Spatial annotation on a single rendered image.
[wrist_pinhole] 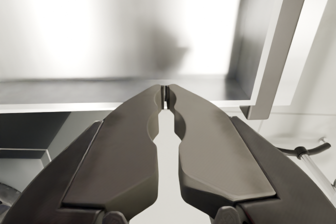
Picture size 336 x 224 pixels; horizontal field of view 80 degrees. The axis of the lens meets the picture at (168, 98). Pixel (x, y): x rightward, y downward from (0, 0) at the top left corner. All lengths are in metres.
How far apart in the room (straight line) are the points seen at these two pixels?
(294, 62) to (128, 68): 0.13
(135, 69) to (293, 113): 1.41
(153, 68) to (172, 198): 1.80
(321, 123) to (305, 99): 0.26
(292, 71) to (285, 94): 0.02
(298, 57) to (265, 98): 0.04
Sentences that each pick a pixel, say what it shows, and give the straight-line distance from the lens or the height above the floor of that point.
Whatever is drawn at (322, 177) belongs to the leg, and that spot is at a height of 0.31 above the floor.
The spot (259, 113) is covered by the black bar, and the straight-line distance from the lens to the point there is 0.17.
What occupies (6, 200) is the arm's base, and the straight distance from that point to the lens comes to 0.48.
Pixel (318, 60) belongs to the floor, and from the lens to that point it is 1.40.
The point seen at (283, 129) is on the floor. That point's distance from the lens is 1.57.
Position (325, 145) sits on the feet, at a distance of 1.74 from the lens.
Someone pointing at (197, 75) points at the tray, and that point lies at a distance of 0.16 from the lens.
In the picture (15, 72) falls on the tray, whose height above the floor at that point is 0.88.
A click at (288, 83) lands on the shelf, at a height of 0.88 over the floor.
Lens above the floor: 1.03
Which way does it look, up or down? 59 degrees down
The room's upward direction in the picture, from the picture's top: 177 degrees clockwise
